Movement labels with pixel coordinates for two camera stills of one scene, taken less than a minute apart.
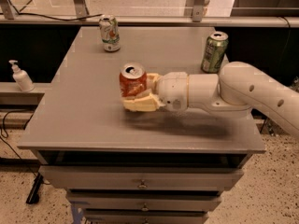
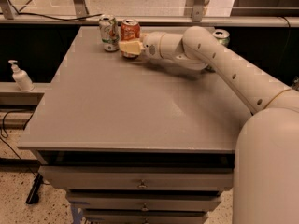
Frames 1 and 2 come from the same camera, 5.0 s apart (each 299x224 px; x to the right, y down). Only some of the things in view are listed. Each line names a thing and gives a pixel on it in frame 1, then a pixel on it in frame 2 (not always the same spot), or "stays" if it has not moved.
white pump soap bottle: [21, 77] stays
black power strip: [34, 196] stays
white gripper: [173, 90] → [151, 45]
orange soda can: [133, 79] → [130, 32]
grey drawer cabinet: [124, 167] stays
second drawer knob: [145, 208] stays
